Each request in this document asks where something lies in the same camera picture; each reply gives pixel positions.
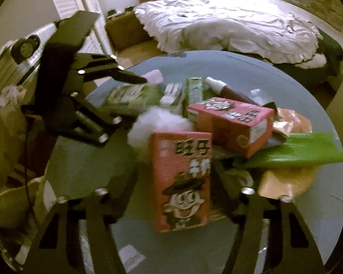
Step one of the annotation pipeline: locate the wooden nightstand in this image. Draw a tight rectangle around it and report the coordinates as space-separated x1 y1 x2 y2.
105 11 152 52

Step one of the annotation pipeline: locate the dark spray bottle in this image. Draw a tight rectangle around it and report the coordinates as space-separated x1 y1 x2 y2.
204 77 257 105

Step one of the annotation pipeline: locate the white ruffled duvet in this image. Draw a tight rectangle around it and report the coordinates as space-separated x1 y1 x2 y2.
134 0 326 69

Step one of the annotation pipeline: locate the gold foil wrapper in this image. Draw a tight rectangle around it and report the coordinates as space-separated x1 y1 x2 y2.
273 108 312 136

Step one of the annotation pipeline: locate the white fluffy pompom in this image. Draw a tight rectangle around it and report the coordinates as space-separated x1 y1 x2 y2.
127 107 193 163

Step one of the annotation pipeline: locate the green plastic wrapper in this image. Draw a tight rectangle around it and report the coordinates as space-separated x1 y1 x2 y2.
235 132 343 169

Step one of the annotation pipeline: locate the orange snack bag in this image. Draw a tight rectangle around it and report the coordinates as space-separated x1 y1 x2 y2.
258 166 321 199

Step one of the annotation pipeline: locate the red milk carton front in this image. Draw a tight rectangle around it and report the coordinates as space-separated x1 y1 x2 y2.
150 131 212 233

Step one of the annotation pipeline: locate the green doublemint gum box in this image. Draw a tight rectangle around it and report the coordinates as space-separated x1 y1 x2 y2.
100 84 163 116

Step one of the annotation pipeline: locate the red milk carton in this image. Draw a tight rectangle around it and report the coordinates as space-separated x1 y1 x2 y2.
186 97 275 158
150 131 212 233

